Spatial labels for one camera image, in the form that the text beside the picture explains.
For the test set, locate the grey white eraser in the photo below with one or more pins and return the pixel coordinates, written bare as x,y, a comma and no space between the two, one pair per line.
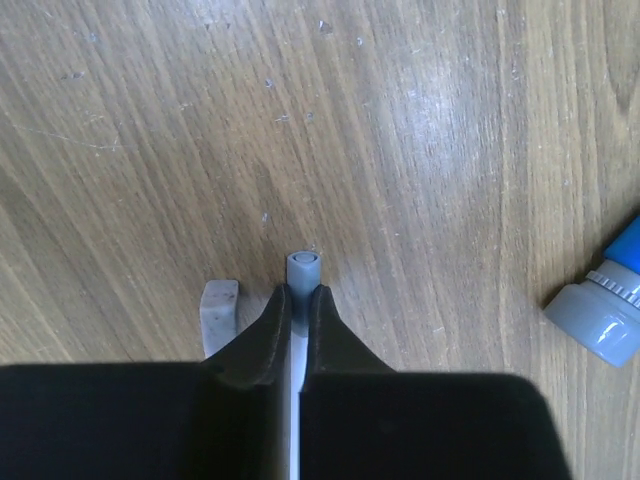
217,312

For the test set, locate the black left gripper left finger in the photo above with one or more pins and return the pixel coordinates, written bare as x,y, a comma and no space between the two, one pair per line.
221,418

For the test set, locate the grey cap white marker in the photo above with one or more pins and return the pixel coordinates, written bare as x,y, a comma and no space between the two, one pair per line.
303,276

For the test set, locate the grey glue stick blue cap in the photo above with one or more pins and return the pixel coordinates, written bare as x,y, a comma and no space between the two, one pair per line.
602,312

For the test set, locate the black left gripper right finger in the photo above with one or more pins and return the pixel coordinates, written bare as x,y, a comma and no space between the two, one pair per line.
360,419

